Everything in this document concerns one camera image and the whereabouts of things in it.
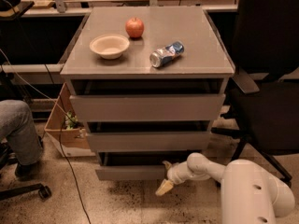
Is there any cardboard box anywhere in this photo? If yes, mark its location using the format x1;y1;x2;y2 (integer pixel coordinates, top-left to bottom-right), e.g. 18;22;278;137
45;84;94;158

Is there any black chair base left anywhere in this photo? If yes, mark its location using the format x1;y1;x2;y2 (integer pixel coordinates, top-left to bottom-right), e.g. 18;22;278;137
0;143;51;201

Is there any white cable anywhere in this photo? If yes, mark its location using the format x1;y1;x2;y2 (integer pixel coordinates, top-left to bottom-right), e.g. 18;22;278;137
0;49;68;115

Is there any grey drawer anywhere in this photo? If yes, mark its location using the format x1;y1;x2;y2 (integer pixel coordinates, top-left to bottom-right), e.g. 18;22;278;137
87;132;210;152
70;94;225;122
95;150;192;181

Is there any black office chair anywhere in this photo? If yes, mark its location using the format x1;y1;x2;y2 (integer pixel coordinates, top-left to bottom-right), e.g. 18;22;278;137
212;0;299;184

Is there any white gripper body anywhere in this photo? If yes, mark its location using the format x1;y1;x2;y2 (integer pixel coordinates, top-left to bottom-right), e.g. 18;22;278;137
167;162;190;185

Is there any person leg in jeans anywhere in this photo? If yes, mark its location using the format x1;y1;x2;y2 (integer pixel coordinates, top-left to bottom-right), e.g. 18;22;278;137
0;100;43;165

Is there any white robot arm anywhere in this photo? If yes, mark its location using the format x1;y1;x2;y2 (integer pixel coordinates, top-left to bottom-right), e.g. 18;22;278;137
156;153;295;224

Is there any grey middle drawer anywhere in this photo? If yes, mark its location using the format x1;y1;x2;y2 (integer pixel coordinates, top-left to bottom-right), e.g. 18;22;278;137
87;132;210;152

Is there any grey bottom drawer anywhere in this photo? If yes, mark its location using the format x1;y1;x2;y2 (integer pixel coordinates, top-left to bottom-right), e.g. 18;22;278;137
95;150;192;181

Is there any black floor cable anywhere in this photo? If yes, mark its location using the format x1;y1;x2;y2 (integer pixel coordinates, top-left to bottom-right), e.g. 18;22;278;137
43;63;93;224

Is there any black shoe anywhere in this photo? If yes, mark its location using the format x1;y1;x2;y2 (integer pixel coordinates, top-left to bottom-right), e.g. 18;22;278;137
15;163;39;179

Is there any green object in box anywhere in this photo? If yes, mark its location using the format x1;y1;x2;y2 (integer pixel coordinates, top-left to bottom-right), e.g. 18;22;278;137
64;111;78;130

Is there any white paper bowl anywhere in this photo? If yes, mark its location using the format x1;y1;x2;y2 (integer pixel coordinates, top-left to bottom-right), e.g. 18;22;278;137
90;34;130;60

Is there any grey drawer cabinet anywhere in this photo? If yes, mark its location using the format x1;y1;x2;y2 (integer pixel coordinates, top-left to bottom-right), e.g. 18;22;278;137
60;6;236;173

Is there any red apple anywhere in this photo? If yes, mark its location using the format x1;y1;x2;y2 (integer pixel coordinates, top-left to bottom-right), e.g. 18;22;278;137
125;17;144;38

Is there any grey top drawer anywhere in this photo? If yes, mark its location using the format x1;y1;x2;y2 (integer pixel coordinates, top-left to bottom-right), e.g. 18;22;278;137
70;94;225;122

